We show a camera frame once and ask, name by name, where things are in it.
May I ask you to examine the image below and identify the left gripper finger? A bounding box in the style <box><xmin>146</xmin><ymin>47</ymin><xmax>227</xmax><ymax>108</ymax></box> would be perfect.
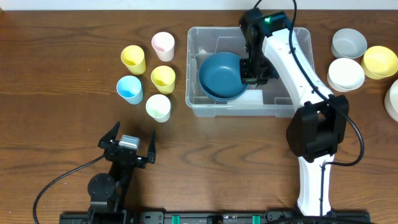
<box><xmin>98</xmin><ymin>121</ymin><xmax>120</xmax><ymax>148</ymax></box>
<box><xmin>147</xmin><ymin>131</ymin><xmax>156</xmax><ymax>164</ymax></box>

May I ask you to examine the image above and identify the dark blue large bowl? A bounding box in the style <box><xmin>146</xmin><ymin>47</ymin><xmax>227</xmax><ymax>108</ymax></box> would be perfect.
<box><xmin>201</xmin><ymin>85</ymin><xmax>248</xmax><ymax>101</ymax></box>

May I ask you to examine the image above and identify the white small bowl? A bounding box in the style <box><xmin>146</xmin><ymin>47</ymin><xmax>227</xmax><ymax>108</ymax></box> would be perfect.
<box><xmin>327</xmin><ymin>58</ymin><xmax>365</xmax><ymax>92</ymax></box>

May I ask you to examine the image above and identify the yellow small bowl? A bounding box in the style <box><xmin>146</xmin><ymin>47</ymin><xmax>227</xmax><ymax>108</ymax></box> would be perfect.
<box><xmin>361</xmin><ymin>46</ymin><xmax>397</xmax><ymax>80</ymax></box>

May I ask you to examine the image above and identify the beige large bowl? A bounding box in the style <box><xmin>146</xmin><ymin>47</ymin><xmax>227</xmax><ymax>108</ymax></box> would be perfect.
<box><xmin>384</xmin><ymin>80</ymin><xmax>398</xmax><ymax>122</ymax></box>

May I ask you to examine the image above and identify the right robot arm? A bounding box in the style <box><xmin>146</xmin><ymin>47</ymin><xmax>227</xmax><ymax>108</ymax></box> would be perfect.
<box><xmin>239</xmin><ymin>8</ymin><xmax>349</xmax><ymax>216</ymax></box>

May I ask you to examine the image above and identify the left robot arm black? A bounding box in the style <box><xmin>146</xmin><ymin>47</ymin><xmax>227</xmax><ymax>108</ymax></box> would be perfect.
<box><xmin>88</xmin><ymin>122</ymin><xmax>156</xmax><ymax>213</ymax></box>

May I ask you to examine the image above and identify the clear plastic storage container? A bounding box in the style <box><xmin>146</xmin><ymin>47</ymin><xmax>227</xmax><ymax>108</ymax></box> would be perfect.
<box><xmin>185</xmin><ymin>26</ymin><xmax>313</xmax><ymax>118</ymax></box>

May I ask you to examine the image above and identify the pale green plastic cup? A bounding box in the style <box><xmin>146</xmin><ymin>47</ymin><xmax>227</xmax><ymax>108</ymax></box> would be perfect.
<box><xmin>146</xmin><ymin>94</ymin><xmax>171</xmax><ymax>123</ymax></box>

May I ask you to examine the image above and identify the light blue plastic cup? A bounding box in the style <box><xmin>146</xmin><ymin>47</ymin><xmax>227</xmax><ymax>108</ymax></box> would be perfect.
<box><xmin>116</xmin><ymin>75</ymin><xmax>144</xmax><ymax>105</ymax></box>

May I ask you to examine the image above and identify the yellow plastic cup near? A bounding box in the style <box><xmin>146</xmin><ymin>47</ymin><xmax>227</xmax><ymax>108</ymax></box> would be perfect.
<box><xmin>150</xmin><ymin>65</ymin><xmax>176</xmax><ymax>95</ymax></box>

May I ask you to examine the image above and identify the yellow plastic cup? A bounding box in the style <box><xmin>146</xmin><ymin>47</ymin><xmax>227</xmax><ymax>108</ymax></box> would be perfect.
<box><xmin>121</xmin><ymin>45</ymin><xmax>146</xmax><ymax>75</ymax></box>
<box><xmin>150</xmin><ymin>65</ymin><xmax>176</xmax><ymax>95</ymax></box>

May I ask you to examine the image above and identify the yellow plastic cup far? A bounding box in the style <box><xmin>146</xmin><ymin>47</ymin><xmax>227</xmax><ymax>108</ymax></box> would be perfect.
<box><xmin>121</xmin><ymin>45</ymin><xmax>146</xmax><ymax>75</ymax></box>

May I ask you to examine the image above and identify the pink plastic cup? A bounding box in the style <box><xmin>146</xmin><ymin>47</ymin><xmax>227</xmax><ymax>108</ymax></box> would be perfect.
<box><xmin>151</xmin><ymin>32</ymin><xmax>175</xmax><ymax>62</ymax></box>

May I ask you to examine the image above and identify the grey small bowl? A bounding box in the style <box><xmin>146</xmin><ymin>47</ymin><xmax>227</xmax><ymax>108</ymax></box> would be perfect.
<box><xmin>331</xmin><ymin>28</ymin><xmax>368</xmax><ymax>59</ymax></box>

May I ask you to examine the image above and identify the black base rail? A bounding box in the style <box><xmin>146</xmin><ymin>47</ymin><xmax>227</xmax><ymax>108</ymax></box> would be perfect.
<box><xmin>59</xmin><ymin>210</ymin><xmax>371</xmax><ymax>224</ymax></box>

